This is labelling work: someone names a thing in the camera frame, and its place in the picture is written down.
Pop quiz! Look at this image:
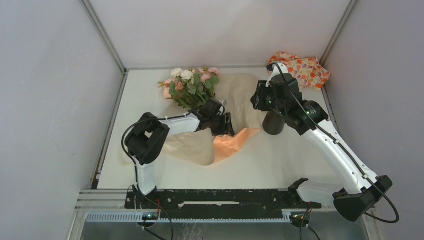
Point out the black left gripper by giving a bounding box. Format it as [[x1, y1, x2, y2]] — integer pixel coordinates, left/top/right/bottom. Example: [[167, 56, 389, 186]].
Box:
[[208, 112, 235, 138]]

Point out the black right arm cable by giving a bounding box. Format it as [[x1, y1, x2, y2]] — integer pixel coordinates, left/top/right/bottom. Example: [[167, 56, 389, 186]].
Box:
[[266, 62, 401, 224]]

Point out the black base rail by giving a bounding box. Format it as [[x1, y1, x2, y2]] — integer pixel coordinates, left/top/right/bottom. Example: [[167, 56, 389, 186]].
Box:
[[124, 189, 322, 222]]

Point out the dark brown vase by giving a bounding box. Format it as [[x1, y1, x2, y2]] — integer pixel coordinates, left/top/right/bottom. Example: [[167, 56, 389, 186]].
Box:
[[262, 111, 286, 136]]

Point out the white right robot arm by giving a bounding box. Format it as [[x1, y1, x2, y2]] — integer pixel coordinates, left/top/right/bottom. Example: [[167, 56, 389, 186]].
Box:
[[250, 73, 393, 222]]

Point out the pink white flower bouquet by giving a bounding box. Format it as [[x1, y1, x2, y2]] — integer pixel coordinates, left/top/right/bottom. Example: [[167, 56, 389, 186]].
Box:
[[158, 66, 221, 111]]

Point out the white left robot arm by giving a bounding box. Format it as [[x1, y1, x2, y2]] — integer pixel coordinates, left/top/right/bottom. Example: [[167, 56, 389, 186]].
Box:
[[121, 98, 235, 209]]

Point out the orange floral cloth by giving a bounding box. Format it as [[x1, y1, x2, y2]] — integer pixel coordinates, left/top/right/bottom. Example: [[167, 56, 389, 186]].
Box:
[[267, 51, 331, 90]]

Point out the orange wrapping paper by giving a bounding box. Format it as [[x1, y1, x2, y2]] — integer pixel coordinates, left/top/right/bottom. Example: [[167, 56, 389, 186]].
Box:
[[162, 73, 266, 167]]

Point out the cream ribbon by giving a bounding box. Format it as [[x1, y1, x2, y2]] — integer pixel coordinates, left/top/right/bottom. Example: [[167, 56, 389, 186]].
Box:
[[118, 152, 134, 166]]

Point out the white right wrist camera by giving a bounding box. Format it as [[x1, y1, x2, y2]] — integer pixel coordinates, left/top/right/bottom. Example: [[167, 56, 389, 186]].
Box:
[[266, 61, 289, 87]]

